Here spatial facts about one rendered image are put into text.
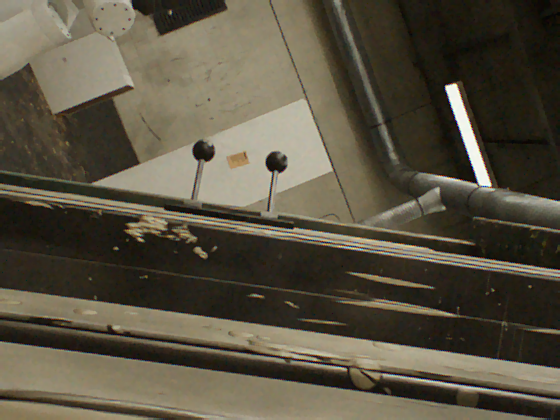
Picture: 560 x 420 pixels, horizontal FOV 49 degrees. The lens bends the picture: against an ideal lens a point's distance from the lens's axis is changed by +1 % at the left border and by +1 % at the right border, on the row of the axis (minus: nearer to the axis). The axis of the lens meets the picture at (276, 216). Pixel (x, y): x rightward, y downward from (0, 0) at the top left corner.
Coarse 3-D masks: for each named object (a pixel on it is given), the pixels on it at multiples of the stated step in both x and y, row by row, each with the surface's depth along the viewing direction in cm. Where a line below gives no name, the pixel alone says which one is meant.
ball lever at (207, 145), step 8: (200, 144) 98; (208, 144) 98; (192, 152) 99; (200, 152) 98; (208, 152) 98; (200, 160) 98; (208, 160) 99; (200, 168) 98; (200, 176) 97; (192, 192) 96; (184, 200) 95; (192, 200) 95
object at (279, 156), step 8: (272, 152) 99; (280, 152) 99; (272, 160) 98; (280, 160) 98; (272, 168) 99; (280, 168) 99; (272, 176) 99; (272, 184) 98; (272, 192) 97; (272, 200) 97; (272, 208) 96; (264, 216) 94; (272, 216) 95
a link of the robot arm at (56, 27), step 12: (36, 0) 93; (48, 0) 93; (60, 0) 96; (72, 0) 97; (36, 12) 92; (48, 12) 91; (60, 12) 97; (72, 12) 98; (48, 24) 92; (60, 24) 94; (48, 36) 93; (60, 36) 94
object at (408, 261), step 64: (0, 192) 41; (0, 256) 41; (64, 256) 41; (128, 256) 41; (192, 256) 41; (256, 256) 41; (320, 256) 41; (384, 256) 41; (448, 256) 46; (256, 320) 41; (320, 320) 42; (384, 320) 42; (448, 320) 42; (512, 320) 42
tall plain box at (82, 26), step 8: (0, 0) 294; (8, 0) 295; (16, 0) 295; (24, 0) 295; (32, 0) 295; (0, 8) 295; (8, 8) 295; (16, 8) 295; (24, 8) 295; (0, 16) 295; (8, 16) 295; (80, 16) 336; (72, 24) 345; (80, 24) 351; (88, 24) 357; (72, 32) 361; (80, 32) 368; (88, 32) 375; (72, 40) 379
